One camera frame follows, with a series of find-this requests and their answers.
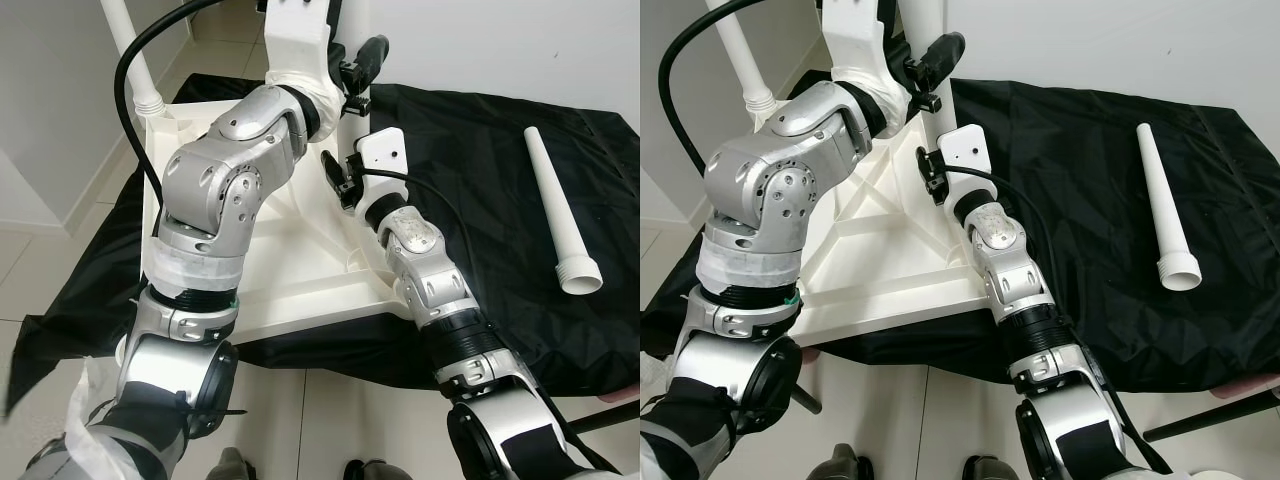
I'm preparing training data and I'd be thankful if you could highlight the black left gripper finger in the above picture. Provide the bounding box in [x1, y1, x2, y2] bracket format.
[915, 32, 967, 92]
[355, 35, 392, 87]

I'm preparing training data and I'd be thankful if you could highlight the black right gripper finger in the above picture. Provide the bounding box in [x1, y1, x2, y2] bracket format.
[320, 150, 353, 197]
[917, 148, 944, 197]

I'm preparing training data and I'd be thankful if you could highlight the white tapered plastic table leg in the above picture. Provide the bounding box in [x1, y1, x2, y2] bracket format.
[338, 0, 375, 137]
[705, 0, 779, 113]
[524, 126, 605, 297]
[903, 0, 948, 141]
[1136, 122, 1205, 294]
[98, 0, 169, 113]

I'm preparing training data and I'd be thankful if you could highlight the white plastic children table top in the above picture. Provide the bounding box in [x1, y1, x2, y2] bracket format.
[795, 95, 996, 348]
[138, 98, 421, 348]

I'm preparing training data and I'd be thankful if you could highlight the black cloth table cover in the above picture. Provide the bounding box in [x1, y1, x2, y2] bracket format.
[0, 72, 641, 421]
[640, 72, 1280, 396]

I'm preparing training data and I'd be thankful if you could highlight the grey robot left foot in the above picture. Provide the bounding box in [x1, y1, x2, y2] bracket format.
[815, 445, 871, 480]
[205, 447, 258, 480]

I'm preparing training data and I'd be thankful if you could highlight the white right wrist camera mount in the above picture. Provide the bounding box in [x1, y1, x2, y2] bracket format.
[355, 127, 410, 206]
[938, 123, 994, 201]

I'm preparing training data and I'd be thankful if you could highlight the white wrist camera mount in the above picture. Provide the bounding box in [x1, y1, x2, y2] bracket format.
[820, 0, 907, 109]
[938, 123, 994, 201]
[262, 0, 347, 111]
[355, 127, 410, 206]

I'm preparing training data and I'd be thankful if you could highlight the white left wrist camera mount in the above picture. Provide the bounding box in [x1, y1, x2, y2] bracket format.
[820, 0, 907, 109]
[262, 0, 347, 111]

